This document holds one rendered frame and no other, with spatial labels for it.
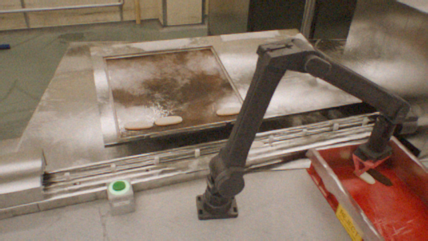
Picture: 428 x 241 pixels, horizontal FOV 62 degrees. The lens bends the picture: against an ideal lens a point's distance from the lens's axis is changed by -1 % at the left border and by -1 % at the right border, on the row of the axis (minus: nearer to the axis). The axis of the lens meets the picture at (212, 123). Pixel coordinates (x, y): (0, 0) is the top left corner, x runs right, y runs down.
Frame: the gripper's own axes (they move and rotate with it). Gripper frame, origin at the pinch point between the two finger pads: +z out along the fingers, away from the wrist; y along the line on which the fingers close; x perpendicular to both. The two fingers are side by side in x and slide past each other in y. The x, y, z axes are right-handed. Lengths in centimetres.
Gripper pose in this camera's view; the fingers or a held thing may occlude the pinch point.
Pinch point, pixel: (365, 169)
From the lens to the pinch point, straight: 127.7
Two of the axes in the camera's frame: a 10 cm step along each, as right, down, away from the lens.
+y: 8.2, -2.5, 5.2
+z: -1.0, 8.2, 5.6
